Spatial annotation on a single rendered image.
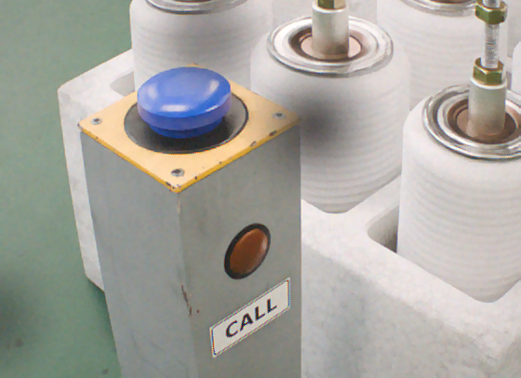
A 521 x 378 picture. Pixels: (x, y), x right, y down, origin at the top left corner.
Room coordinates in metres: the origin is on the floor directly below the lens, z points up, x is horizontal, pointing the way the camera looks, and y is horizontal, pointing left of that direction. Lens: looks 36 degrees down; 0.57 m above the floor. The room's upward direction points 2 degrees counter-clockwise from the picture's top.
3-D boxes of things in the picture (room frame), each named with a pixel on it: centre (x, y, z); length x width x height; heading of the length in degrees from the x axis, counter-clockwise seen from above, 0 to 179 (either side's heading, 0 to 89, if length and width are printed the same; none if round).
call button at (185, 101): (0.40, 0.03, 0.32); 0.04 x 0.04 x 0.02
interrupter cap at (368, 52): (0.58, -0.04, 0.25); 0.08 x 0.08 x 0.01
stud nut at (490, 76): (0.49, -0.12, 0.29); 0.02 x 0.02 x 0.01; 65
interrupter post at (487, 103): (0.49, -0.12, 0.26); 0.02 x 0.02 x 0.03
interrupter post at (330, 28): (0.58, -0.04, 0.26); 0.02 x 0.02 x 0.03
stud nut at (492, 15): (0.49, -0.12, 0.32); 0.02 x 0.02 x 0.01; 65
